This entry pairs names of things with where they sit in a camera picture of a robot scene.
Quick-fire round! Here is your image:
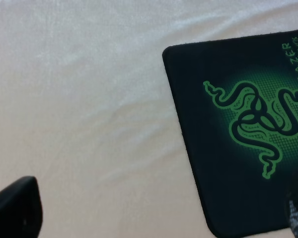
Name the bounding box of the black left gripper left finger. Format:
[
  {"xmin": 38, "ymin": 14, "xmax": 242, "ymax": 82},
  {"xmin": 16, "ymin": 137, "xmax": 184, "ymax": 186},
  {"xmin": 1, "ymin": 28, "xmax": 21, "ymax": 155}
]
[{"xmin": 0, "ymin": 176, "xmax": 43, "ymax": 238}]

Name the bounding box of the black green snake mouse pad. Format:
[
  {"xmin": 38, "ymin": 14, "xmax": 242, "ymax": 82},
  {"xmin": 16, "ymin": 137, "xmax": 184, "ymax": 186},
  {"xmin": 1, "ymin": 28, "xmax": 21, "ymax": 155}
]
[{"xmin": 162, "ymin": 30, "xmax": 298, "ymax": 238}]

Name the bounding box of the cream tablecloth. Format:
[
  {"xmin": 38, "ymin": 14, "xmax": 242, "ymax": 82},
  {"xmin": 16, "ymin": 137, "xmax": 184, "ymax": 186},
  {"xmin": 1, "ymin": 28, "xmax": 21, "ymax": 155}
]
[{"xmin": 0, "ymin": 0, "xmax": 298, "ymax": 238}]

